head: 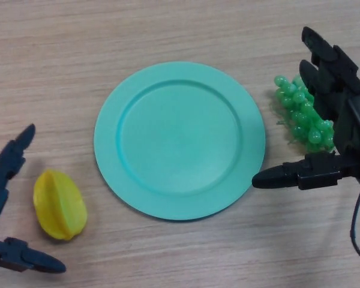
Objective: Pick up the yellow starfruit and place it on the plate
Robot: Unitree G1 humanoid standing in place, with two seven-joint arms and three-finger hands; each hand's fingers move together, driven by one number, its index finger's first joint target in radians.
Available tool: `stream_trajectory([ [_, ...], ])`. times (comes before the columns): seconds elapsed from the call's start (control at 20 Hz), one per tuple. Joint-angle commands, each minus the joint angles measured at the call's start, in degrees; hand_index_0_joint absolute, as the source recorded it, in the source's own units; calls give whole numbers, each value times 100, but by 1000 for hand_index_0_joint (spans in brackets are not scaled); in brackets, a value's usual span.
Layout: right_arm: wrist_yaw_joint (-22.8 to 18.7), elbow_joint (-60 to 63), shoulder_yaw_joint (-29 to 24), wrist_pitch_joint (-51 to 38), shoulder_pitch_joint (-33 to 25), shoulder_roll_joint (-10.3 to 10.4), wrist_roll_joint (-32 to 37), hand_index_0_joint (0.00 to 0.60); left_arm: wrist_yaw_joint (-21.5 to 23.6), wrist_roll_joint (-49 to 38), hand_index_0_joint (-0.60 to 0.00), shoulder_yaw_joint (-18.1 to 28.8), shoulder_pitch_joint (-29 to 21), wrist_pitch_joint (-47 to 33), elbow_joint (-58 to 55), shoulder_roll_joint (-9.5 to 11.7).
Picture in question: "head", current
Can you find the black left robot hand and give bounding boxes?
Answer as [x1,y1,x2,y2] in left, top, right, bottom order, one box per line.
[0,123,67,274]

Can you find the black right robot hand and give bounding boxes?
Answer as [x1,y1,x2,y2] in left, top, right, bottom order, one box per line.
[251,26,360,190]

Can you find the green round plate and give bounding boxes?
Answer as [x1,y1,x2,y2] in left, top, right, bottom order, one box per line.
[93,61,266,222]

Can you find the yellow starfruit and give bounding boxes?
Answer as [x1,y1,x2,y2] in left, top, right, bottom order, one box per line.
[32,169,88,241]

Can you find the green grape bunch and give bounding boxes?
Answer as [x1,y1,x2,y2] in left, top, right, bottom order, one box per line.
[269,74,335,154]

